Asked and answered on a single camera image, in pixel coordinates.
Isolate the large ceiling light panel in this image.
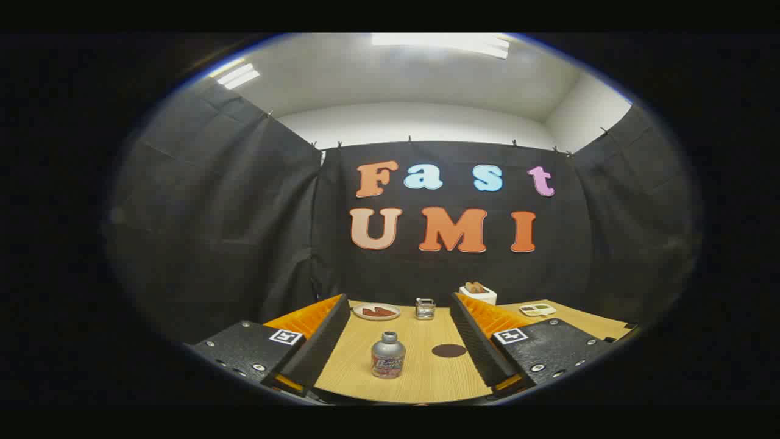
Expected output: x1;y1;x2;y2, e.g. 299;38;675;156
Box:
372;33;511;60

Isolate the wooden table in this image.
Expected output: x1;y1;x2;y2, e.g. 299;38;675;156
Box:
314;299;640;404

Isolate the white toaster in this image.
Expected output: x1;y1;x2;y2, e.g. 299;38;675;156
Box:
459;284;498;306

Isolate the white round plate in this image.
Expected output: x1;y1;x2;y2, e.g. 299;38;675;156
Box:
353;303;401;321

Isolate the silver juice bottle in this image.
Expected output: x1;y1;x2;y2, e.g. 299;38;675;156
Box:
371;331;406;380

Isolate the small ceiling light panel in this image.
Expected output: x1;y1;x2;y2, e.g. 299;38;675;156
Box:
210;58;261;90

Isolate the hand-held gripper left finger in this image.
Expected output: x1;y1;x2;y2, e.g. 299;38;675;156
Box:
186;294;352;398

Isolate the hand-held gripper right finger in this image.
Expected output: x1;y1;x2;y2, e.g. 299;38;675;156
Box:
450;291;616;397

